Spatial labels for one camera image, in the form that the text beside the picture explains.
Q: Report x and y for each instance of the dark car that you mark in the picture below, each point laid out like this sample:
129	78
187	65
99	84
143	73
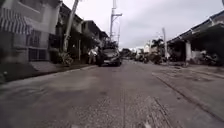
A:
110	56

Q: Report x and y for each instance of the distant green tree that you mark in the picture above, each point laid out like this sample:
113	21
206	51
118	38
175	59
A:
125	53

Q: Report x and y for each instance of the person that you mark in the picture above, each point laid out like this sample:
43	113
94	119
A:
93	55

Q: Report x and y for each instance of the grey concrete road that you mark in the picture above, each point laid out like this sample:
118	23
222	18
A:
113	96

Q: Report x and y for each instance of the row of parked motorcycles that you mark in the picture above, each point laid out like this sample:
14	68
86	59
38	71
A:
150	58

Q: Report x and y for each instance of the dark two-storey building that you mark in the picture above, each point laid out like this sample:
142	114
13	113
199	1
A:
88	31

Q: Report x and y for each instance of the tall utility pole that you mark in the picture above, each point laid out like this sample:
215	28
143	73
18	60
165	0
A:
112	23

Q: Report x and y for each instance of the palm tree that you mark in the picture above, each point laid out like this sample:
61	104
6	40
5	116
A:
157	44

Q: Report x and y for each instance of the leaning pale pole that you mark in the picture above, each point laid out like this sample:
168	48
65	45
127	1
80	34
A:
69	28

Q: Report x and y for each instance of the thin pale pole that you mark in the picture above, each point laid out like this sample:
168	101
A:
164	43

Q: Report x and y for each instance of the raised concrete pavement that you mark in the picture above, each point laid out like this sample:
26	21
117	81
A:
40	69

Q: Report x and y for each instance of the pale building with striped awning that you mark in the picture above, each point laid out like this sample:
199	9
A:
36	16

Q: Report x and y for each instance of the low building with dark roof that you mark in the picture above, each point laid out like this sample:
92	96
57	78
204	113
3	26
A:
203	38

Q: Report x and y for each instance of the parked motorcycle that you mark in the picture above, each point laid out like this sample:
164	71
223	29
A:
208	59

